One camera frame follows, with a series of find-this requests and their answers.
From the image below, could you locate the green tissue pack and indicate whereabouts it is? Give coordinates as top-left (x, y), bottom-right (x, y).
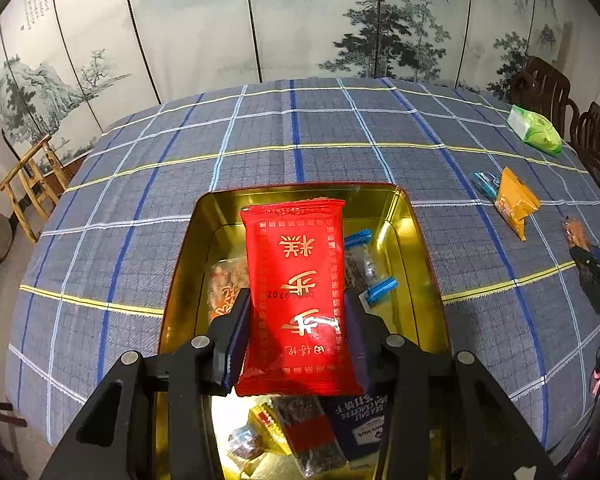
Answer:
top-left (506, 104), bottom-right (564, 156)

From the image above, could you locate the dark wooden chair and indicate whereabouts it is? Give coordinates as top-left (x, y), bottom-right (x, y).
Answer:
top-left (509, 56), bottom-right (581, 138)
top-left (570, 101), bottom-right (600, 211)

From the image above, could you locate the orange snack packet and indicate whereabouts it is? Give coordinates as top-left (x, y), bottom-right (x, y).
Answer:
top-left (494, 166), bottom-right (542, 242)

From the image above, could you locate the yellow snack packet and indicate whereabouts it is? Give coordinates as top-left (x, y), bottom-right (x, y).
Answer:
top-left (247, 402), bottom-right (293, 456)

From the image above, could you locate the dark blue snack packet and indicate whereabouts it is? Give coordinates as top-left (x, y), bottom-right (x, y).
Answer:
top-left (325, 392), bottom-right (393, 461)

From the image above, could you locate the blue plaid tablecloth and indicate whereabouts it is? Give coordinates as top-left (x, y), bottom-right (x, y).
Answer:
top-left (5, 77), bottom-right (600, 451)

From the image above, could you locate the gold metal tin tray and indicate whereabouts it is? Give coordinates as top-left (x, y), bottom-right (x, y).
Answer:
top-left (152, 182), bottom-right (453, 480)

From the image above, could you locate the red snack packet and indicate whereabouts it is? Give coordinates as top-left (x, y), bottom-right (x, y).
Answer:
top-left (235, 199), bottom-right (366, 397)

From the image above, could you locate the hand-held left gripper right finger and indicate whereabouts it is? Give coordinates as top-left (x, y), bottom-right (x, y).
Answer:
top-left (342, 290), bottom-right (561, 480)

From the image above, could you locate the small dark wrapped snack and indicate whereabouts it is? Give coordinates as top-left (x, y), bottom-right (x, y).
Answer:
top-left (227, 425), bottom-right (266, 461)

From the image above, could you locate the clear nut packet silver end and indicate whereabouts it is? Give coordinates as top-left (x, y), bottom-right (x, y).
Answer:
top-left (562, 217), bottom-right (593, 253)

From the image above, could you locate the landscape painted folding screen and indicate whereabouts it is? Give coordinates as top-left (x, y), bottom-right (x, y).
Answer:
top-left (0, 0), bottom-right (586, 161)

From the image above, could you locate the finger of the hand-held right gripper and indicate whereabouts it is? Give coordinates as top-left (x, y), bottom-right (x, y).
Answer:
top-left (567, 242), bottom-right (600, 273)

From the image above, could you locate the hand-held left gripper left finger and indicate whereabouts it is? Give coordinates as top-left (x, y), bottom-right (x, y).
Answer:
top-left (40, 287), bottom-right (253, 480)

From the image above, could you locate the clear packet with blue ends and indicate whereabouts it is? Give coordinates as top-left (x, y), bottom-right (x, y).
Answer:
top-left (343, 229), bottom-right (400, 306)
top-left (472, 171), bottom-right (501, 198)

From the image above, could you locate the light bamboo chair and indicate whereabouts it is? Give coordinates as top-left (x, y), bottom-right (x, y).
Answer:
top-left (0, 134), bottom-right (88, 243)

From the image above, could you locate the sesame bar packet red label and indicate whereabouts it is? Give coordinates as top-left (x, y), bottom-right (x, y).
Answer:
top-left (270, 395), bottom-right (351, 478)

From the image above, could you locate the clear peanut packet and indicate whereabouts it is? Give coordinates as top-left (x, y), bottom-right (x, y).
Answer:
top-left (207, 255), bottom-right (251, 326)

